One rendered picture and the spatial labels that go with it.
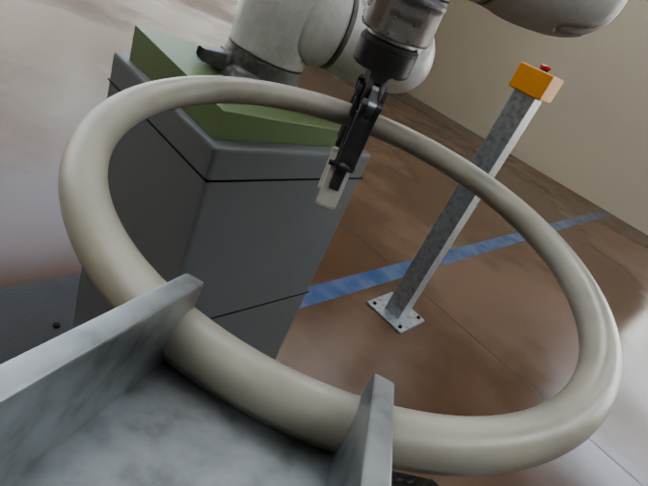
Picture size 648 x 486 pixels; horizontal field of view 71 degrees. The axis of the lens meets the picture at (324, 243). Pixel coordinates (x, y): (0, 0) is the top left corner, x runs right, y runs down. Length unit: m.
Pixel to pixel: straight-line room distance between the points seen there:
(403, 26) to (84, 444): 0.50
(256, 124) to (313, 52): 0.20
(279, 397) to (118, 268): 0.11
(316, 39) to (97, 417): 0.78
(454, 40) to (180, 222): 6.91
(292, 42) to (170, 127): 0.27
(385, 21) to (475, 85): 6.69
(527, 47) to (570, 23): 6.42
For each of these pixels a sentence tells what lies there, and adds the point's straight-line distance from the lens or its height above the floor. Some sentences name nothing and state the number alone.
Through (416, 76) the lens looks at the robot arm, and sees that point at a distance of 1.00.
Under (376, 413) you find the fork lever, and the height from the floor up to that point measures 0.94.
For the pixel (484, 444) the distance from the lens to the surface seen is 0.27.
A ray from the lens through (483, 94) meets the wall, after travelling 7.17.
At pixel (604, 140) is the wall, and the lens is 6.62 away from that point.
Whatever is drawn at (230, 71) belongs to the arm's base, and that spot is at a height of 0.87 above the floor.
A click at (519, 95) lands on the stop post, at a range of 1.70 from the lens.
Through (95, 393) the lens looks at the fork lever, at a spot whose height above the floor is 0.92.
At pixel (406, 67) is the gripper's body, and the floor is 1.02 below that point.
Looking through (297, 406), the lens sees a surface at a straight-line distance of 0.23.
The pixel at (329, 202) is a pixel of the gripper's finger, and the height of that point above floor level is 0.82.
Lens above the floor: 1.08
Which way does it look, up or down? 28 degrees down
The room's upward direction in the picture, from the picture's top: 25 degrees clockwise
